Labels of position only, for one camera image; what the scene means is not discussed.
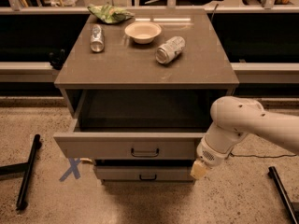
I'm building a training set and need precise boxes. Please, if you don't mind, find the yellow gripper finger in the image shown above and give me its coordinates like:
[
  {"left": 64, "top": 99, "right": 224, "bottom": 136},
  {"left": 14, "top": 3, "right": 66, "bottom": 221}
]
[{"left": 191, "top": 160, "right": 210, "bottom": 180}]

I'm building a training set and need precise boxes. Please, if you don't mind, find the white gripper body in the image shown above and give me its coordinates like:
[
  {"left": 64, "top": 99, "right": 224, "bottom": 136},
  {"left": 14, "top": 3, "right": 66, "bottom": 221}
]
[{"left": 196, "top": 137, "right": 231, "bottom": 168}]

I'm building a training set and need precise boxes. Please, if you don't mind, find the grey top drawer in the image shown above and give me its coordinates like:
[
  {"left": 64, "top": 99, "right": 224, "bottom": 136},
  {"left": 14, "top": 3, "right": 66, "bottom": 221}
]
[{"left": 52, "top": 91, "right": 219, "bottom": 161}]

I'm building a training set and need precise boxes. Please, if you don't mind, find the grey drawer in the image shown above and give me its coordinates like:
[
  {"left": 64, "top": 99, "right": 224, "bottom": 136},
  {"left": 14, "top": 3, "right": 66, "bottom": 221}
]
[
  {"left": 94, "top": 166, "right": 193, "bottom": 181},
  {"left": 52, "top": 91, "right": 219, "bottom": 161}
]

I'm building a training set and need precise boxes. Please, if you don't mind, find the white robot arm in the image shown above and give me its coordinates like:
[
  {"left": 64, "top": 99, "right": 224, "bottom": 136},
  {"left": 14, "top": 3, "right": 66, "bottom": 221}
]
[{"left": 191, "top": 96, "right": 299, "bottom": 179}]

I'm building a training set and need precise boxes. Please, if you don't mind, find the grey drawer cabinet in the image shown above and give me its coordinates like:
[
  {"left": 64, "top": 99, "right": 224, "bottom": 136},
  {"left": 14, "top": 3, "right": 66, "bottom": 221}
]
[{"left": 55, "top": 9, "right": 238, "bottom": 171}]

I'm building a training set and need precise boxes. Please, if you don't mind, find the grey lower drawer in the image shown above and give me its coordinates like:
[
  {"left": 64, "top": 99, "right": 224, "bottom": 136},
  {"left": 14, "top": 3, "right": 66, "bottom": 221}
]
[{"left": 94, "top": 166, "right": 193, "bottom": 181}]

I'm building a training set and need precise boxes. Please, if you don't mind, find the black stand leg right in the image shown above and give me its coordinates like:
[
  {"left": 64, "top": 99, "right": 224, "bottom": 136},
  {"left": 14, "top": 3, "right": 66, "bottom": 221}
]
[{"left": 268, "top": 166, "right": 299, "bottom": 224}]

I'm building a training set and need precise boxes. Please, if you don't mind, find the black stand leg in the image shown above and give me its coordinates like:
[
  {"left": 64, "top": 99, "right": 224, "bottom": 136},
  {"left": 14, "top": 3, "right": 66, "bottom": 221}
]
[
  {"left": 0, "top": 134, "right": 42, "bottom": 211},
  {"left": 268, "top": 166, "right": 299, "bottom": 224}
]

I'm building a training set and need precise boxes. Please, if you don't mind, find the silver can right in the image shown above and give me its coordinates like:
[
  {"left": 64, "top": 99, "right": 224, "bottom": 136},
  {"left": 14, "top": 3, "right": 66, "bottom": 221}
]
[{"left": 155, "top": 36, "right": 186, "bottom": 64}]

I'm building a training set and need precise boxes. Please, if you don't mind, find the silver can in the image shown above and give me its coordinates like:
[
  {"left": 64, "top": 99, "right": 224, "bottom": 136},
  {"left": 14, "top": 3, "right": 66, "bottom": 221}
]
[
  {"left": 90, "top": 24, "right": 105, "bottom": 52},
  {"left": 155, "top": 36, "right": 186, "bottom": 64}
]

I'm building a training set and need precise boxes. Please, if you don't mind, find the blue tape cross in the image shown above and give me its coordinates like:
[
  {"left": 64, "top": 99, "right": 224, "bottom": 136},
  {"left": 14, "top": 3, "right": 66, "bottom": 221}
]
[{"left": 59, "top": 158, "right": 81, "bottom": 182}]

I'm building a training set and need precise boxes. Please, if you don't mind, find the white paper bowl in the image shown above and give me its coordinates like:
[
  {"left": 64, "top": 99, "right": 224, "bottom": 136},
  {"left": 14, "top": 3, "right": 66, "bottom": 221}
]
[{"left": 124, "top": 21, "right": 162, "bottom": 44}]

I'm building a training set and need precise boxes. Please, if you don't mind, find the silver can left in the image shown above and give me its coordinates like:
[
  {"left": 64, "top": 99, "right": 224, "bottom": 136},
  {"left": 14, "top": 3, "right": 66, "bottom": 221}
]
[{"left": 90, "top": 24, "right": 105, "bottom": 52}]

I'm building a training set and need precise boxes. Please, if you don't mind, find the green chip bag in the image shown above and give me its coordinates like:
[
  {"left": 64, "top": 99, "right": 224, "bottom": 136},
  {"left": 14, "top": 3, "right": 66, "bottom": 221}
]
[{"left": 88, "top": 4, "right": 135, "bottom": 24}]

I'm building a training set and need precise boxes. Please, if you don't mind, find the black stand leg left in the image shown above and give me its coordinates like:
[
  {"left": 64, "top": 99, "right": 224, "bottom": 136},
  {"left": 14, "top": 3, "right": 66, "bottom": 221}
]
[{"left": 0, "top": 134, "right": 42, "bottom": 211}]

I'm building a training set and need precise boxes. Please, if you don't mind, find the black clamp object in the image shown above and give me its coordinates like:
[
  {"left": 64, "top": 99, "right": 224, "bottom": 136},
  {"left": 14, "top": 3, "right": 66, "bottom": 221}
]
[{"left": 49, "top": 49, "right": 65, "bottom": 70}]

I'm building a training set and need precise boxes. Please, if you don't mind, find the black cable on floor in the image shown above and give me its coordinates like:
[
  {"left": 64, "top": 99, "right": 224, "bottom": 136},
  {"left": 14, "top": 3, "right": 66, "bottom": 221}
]
[{"left": 229, "top": 152, "right": 298, "bottom": 159}]

